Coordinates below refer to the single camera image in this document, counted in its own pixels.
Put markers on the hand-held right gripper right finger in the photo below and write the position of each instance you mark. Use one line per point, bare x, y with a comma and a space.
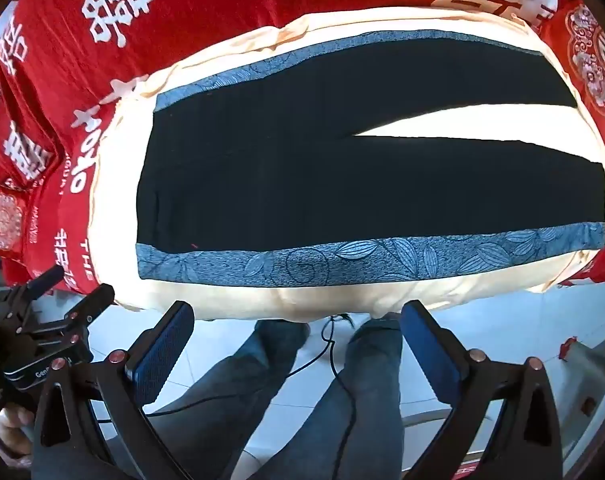
432, 355

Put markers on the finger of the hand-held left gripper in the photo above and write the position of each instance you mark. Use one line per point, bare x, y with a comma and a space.
95, 302
45, 280

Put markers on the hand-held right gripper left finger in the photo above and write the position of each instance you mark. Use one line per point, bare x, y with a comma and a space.
165, 355

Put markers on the black pants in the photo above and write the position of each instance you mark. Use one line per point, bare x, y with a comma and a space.
292, 170

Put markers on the person's left hand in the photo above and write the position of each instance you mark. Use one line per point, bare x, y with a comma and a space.
10, 432

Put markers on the red embroidered pillow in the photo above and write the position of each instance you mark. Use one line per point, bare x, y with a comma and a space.
2, 220
600, 60

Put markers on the person's left leg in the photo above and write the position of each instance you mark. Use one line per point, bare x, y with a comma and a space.
232, 390

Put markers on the person's legs in jeans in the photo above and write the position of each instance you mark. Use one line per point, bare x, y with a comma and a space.
355, 400

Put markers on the cream cloth with blue bands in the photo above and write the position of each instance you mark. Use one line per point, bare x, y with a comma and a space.
292, 295

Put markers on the red printed blanket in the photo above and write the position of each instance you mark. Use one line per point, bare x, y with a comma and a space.
182, 15

